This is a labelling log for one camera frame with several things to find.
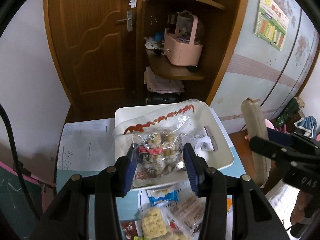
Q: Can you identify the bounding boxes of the clear packet printed wafers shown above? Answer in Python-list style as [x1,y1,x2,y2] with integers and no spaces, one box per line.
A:
[167,192,206,237]

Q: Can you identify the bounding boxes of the brown wooden door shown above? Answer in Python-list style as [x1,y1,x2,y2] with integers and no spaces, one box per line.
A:
[44,0,137,108]

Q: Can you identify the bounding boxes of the silver door handle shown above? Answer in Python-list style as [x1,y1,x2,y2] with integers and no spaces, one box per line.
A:
[116,10,133,32]

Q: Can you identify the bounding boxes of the red snack packet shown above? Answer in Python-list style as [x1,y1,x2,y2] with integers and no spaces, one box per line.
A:
[120,220,138,240]

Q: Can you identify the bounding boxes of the clear packet beige biscuit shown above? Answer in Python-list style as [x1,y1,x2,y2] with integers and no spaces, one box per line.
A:
[141,207,168,239]

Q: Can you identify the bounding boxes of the white door hook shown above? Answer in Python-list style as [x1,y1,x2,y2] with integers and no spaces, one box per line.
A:
[129,0,137,8]

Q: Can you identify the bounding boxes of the blue white snack packet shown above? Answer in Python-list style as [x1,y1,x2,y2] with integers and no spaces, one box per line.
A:
[146,185,178,206]

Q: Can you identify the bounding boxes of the clear bag mixed nuts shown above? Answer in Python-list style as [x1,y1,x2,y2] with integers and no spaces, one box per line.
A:
[113,99,202,187]

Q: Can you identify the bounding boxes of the wall poster chart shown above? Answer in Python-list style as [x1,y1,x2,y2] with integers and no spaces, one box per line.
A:
[254,0,289,51]

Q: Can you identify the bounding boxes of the right hand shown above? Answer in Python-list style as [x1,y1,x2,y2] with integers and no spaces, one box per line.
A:
[290,191,319,239]

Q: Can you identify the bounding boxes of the wooden corner shelf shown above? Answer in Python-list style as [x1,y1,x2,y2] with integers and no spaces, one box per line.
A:
[137,0,248,104]

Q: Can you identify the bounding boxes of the white crumpled snack packet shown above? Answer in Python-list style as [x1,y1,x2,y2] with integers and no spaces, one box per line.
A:
[191,126,219,153]

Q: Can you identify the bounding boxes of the teal striped table mat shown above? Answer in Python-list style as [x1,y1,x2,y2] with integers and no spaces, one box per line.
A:
[56,144,247,240]

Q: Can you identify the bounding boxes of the orange white snack packet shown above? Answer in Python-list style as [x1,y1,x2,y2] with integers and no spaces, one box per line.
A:
[227,198,233,213]

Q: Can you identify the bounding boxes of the pink storage basket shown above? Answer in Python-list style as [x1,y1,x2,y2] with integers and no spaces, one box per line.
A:
[164,10,203,67]

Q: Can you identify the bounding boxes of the folded cloth stack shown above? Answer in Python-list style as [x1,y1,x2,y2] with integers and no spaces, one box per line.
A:
[144,67,184,94]

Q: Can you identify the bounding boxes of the white plastic bin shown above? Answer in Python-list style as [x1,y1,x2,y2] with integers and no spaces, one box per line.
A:
[115,101,234,190]

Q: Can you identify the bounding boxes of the long beige cracker packet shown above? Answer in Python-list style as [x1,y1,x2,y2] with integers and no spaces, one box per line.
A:
[241,98,271,187]

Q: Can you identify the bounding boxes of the white plush toy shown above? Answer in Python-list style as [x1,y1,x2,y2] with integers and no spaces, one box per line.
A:
[144,37,159,50]

